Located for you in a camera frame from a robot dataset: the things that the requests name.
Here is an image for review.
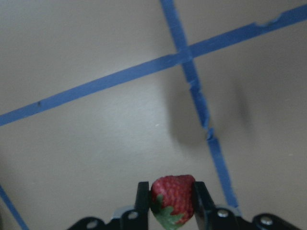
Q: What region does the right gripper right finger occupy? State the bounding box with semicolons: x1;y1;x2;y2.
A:
193;182;216;230

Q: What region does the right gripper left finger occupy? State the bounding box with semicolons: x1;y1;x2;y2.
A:
134;182;150;230

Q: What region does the strawberry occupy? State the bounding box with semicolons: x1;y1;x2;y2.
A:
151;175;196;230

